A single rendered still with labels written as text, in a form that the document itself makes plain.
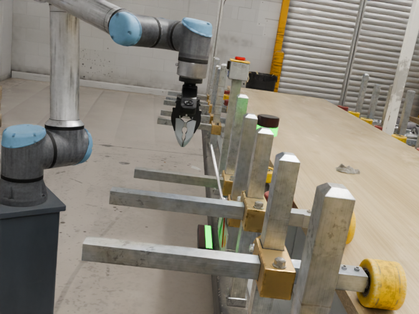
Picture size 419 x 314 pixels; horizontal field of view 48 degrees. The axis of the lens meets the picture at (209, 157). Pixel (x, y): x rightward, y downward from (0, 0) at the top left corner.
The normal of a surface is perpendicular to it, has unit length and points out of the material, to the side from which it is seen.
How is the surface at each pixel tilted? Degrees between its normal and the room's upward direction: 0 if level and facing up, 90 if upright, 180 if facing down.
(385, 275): 43
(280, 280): 90
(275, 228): 90
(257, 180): 90
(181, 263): 90
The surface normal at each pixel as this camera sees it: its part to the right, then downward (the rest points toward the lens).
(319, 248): 0.03, 0.26
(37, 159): 0.76, 0.27
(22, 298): 0.60, 0.29
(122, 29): -0.58, 0.15
